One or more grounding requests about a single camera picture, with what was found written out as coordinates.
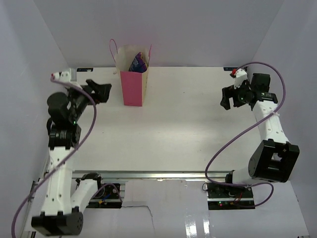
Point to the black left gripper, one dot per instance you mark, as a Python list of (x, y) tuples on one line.
[(102, 89)]

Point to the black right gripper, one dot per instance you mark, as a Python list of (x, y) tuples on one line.
[(230, 92)]

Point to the purple nut snack bag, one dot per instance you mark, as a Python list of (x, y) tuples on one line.
[(138, 64)]

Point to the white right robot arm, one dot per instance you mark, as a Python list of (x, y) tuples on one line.
[(275, 157)]

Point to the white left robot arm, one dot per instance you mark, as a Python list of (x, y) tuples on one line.
[(62, 210)]

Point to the pink paper gift bag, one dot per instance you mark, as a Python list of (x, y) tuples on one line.
[(133, 84)]

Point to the black corner label right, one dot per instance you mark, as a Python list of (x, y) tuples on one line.
[(228, 68)]

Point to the black corner label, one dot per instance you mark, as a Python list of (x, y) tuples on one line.
[(228, 68), (85, 69)]

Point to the black corner label left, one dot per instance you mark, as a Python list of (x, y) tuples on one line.
[(85, 69)]

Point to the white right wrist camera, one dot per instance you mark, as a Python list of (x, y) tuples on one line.
[(239, 75)]

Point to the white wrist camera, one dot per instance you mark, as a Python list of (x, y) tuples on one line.
[(67, 76), (239, 75)]

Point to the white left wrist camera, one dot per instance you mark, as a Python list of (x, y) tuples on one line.
[(67, 76)]

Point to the aluminium table edge rail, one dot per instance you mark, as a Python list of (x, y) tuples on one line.
[(160, 175)]

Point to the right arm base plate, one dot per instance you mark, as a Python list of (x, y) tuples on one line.
[(221, 197)]

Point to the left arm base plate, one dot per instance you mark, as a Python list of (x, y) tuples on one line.
[(108, 198)]

